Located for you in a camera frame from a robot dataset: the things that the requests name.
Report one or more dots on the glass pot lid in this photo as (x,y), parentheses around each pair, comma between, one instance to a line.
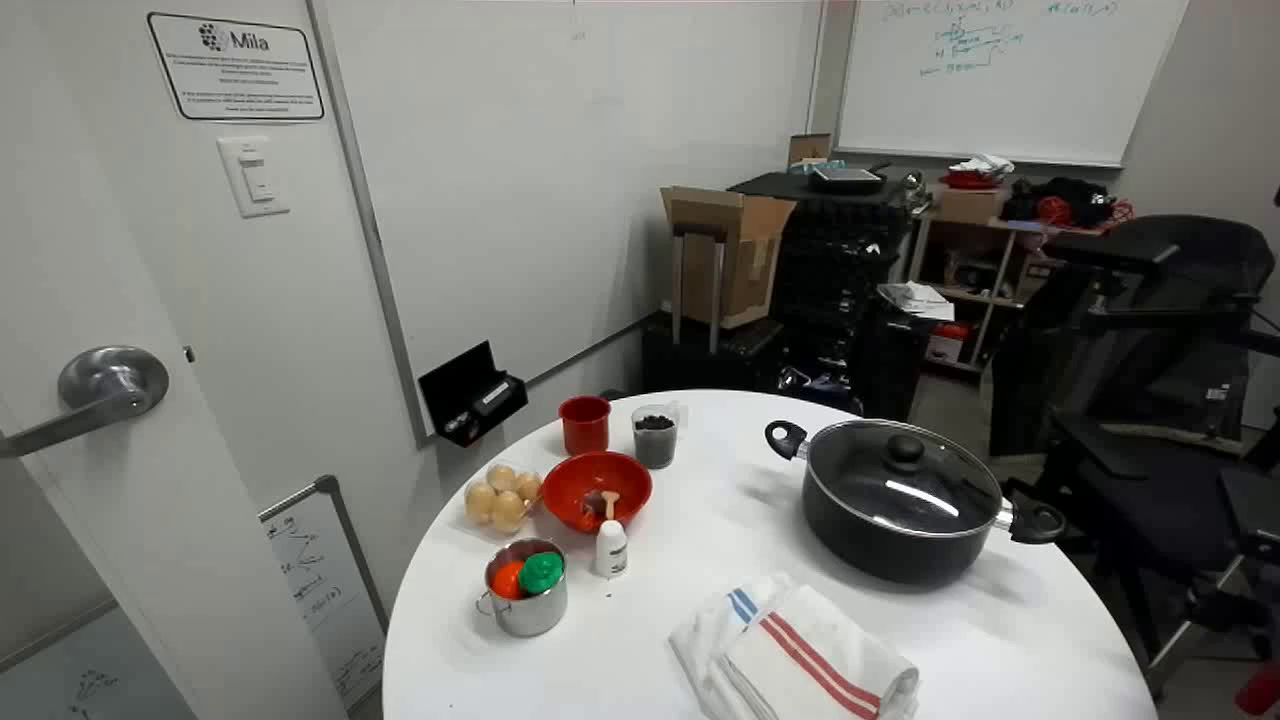
(861,471)

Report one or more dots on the black cooking pot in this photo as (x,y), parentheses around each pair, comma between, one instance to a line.
(865,551)

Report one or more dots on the clear measuring cup dark contents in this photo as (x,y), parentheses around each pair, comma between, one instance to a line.
(653,440)

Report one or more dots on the red plastic cup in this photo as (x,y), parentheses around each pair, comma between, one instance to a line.
(584,426)

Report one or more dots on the open cardboard box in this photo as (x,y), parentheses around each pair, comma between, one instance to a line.
(724,252)

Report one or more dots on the red plastic bowl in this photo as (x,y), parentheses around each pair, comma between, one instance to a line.
(580,488)

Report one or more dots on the yellowish round egg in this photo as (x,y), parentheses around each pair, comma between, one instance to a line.
(503,478)
(508,508)
(531,488)
(481,502)

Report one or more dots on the black open marker box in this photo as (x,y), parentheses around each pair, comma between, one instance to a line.
(469,393)

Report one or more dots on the small white pump bottle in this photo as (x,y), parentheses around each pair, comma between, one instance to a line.
(608,546)

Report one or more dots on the green toy piece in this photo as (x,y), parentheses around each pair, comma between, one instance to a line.
(542,575)

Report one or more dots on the orange toy piece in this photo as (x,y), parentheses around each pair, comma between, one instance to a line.
(507,578)

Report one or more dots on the metal cup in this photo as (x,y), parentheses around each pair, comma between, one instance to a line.
(531,613)

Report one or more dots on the grey device on cabinet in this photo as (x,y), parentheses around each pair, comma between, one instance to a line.
(845,172)

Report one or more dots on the white paper sheet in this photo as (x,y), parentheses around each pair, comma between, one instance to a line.
(920,301)

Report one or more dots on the white striped kitchen towel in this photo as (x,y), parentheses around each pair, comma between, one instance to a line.
(802,663)

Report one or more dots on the cluttered storage shelf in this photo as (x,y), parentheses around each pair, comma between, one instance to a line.
(972,283)

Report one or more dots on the small brown cardboard box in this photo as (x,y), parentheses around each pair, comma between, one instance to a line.
(971,200)

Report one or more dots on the small leaning whiteboard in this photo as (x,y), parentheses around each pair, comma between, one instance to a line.
(321,585)

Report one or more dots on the black bag with red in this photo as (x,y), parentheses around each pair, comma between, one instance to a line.
(1062,200)

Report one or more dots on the whiteboard with blue writing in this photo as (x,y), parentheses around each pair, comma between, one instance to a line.
(1012,94)

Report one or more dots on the black office chair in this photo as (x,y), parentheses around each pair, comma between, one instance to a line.
(1145,440)

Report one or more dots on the large wall whiteboard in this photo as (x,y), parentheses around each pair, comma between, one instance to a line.
(563,172)

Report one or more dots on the white light switch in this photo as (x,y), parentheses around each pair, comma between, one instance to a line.
(253,178)

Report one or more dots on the white wall sign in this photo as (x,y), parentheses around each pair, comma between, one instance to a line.
(236,66)

